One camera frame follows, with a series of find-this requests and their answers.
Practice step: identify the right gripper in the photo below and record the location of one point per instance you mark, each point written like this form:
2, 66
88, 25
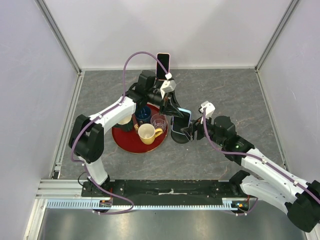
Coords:
197, 124

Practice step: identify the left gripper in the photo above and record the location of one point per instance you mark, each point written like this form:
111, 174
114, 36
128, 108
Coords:
169, 104

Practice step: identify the phone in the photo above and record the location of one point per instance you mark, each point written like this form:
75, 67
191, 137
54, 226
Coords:
178, 123
163, 68

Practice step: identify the black round-base phone holder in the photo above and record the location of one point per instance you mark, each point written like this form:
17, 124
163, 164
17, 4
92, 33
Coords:
179, 138

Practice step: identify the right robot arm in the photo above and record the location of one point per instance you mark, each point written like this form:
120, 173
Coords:
262, 178

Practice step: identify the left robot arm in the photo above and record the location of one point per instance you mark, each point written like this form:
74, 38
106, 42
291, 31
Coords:
88, 133

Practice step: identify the clear plastic cup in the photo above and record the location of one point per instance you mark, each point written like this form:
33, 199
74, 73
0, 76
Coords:
159, 121

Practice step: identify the dark blue mug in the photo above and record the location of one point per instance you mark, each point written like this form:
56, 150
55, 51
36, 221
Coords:
143, 115

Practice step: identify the yellow mug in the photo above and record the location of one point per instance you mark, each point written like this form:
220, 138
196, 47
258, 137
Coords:
148, 133

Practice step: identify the green mug cream inside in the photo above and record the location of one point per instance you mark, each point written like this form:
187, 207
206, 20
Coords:
126, 124

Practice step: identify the red round tray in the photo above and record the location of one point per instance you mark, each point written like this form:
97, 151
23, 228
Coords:
131, 142

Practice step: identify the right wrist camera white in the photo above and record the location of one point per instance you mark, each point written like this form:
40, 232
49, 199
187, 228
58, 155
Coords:
208, 108

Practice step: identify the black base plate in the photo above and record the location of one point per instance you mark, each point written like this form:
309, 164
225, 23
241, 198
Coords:
174, 191

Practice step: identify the grey cable duct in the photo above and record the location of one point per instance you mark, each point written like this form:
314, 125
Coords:
95, 204

